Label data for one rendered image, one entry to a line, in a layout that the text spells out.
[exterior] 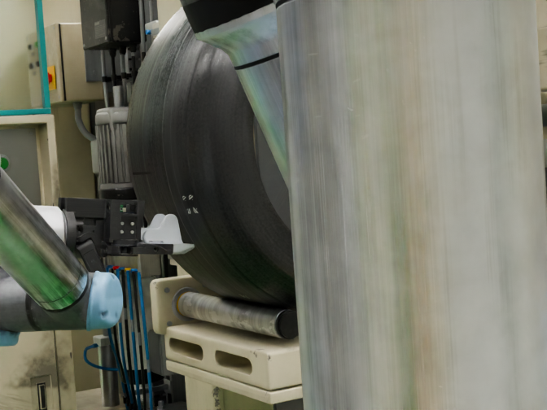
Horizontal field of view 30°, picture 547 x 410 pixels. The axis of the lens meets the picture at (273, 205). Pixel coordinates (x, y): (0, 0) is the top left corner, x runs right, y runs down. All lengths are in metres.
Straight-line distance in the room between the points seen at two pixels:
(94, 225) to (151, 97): 0.23
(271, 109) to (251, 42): 0.03
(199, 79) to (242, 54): 1.02
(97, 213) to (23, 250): 0.29
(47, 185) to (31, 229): 0.95
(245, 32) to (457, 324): 0.19
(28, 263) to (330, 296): 0.92
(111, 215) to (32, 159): 0.72
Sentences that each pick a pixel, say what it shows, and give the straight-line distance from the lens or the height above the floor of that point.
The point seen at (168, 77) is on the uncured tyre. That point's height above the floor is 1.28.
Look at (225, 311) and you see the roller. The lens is 1.68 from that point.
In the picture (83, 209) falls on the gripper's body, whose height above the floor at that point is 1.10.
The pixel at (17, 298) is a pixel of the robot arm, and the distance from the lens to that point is 1.38.
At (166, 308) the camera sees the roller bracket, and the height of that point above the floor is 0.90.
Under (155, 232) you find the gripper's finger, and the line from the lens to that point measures 1.51.
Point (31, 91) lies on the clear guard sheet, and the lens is 2.15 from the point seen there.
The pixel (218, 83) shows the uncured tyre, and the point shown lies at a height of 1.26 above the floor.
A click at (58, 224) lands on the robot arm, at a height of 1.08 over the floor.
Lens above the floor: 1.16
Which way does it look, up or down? 3 degrees down
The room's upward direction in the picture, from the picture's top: 4 degrees counter-clockwise
